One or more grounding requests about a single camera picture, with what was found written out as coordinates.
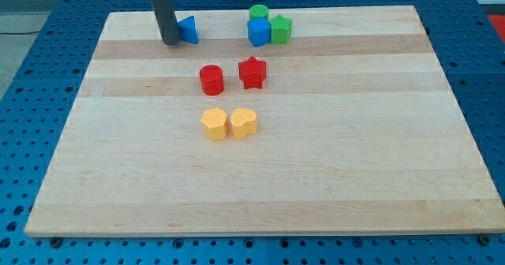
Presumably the red star block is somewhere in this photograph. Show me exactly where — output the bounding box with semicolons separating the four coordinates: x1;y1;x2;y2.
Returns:
238;56;267;89

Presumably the yellow heart block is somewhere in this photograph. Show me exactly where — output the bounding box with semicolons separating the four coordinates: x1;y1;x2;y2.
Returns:
230;108;258;140

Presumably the red object at edge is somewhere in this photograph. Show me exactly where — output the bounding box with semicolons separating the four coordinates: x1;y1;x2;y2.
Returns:
488;14;505;42

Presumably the green cylinder block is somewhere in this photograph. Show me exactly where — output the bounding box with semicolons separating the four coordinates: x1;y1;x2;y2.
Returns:
249;4;269;20

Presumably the blue triangle block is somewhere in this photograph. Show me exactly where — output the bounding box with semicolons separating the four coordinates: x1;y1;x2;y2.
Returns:
178;16;199;44

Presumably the light wooden board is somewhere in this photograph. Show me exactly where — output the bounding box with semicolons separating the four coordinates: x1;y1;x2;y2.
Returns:
25;6;504;237

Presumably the green star block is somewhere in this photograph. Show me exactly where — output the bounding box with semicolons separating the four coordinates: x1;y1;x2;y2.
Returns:
268;14;292;44

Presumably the blue cube block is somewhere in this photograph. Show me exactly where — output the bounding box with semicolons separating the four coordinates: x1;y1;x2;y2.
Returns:
247;17;271;47

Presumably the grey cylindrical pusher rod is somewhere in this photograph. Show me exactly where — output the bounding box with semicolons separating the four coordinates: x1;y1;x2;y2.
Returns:
151;0;181;46

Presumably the yellow hexagon block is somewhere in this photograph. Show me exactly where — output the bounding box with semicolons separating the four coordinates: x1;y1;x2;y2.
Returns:
200;107;228;141

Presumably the red cylinder block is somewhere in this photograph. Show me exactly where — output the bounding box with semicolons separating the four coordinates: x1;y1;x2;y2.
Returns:
199;65;224;96

